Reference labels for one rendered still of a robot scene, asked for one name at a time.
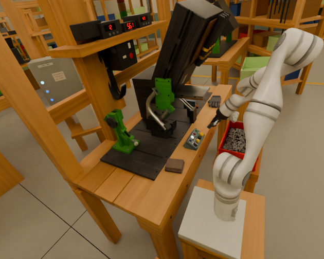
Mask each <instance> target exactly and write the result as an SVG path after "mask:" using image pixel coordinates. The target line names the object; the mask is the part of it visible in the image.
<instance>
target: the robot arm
mask: <svg viewBox="0 0 324 259"><path fill-rule="evenodd" d="M323 45H324V42H323V39H321V38H320V37H318V36H316V35H313V34H310V33H308V32H305V31H302V30H300V29H296V28H289V29H287V30H286V31H285V32H284V33H283V34H282V35H281V37H280V38H279V39H278V41H277V43H276V45H275V47H274V49H273V52H272V54H271V57H270V59H269V61H268V64H267V66H265V67H262V68H260V69H259V70H257V71H256V72H255V73H254V74H253V75H252V76H250V77H247V78H245V79H243V80H241V81H240V82H239V83H238V84H237V91H238V92H239V93H241V94H242V95H243V96H239V95H237V94H233V95H232V96H231V97H230V98H229V99H228V100H227V101H226V102H224V103H223V104H222V105H221V106H220V107H219V108H218V109H217V111H216V116H215V117H214V118H213V120H212V121H211V122H210V123H209V124H208V125H207V128H208V129H210V128H211V127H215V126H216V125H217V124H218V123H219V122H220V121H221V120H226V119H227V118H229V117H230V119H231V121H232V122H233V123H235V122H236V121H237V119H238V116H239V112H236V110H237V109H238V108H239V107H240V106H241V105H242V104H244V103H246V102H247V101H250V102H249V105H248V107H247V109H246V111H245V113H244V115H243V126H244V132H245V138H246V150H245V155H244V158H243V160H242V159H240V158H238V157H236V156H234V155H232V154H230V153H227V152H223V153H221V154H220V155H219V156H218V157H217V158H216V160H215V162H214V165H213V170H212V174H213V185H214V213H215V215H216V216H217V217H218V218H219V219H220V220H223V221H235V217H236V213H237V210H238V204H239V200H240V193H241V188H242V187H243V186H244V185H245V184H246V182H247V180H248V178H249V176H250V174H251V172H252V169H253V167H254V165H255V162H256V160H257V158H258V155H259V153H260V151H261V148H262V146H263V144H264V142H265V140H266V139H267V137H268V135H269V133H270V131H271V129H272V128H273V126H274V124H275V122H276V120H277V118H278V116H279V114H280V112H281V110H282V107H283V95H282V89H281V81H280V78H281V77H283V76H285V75H288V74H290V73H292V72H295V71H297V70H299V69H301V68H303V67H305V66H307V65H309V64H310V63H311V62H313V61H314V60H315V59H316V58H317V57H318V55H319V54H320V52H321V51H322V48H323Z"/></svg>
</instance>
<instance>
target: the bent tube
mask: <svg viewBox="0 0 324 259"><path fill-rule="evenodd" d="M152 89H153V92H152V93H151V94H150V95H149V97H148V98H147V101H146V108H147V111H148V113H149V114H150V115H151V117H152V118H153V119H154V120H155V121H156V122H157V123H158V124H159V125H160V126H161V127H162V128H163V130H166V128H165V127H164V125H165V124H164V123H163V122H162V121H161V120H160V119H159V118H158V117H157V116H156V115H155V114H154V112H153V111H152V110H151V105H150V104H151V100H152V99H153V98H154V97H155V96H156V95H160V94H161V93H160V92H159V91H158V89H157V88H156V87H155V88H152Z"/></svg>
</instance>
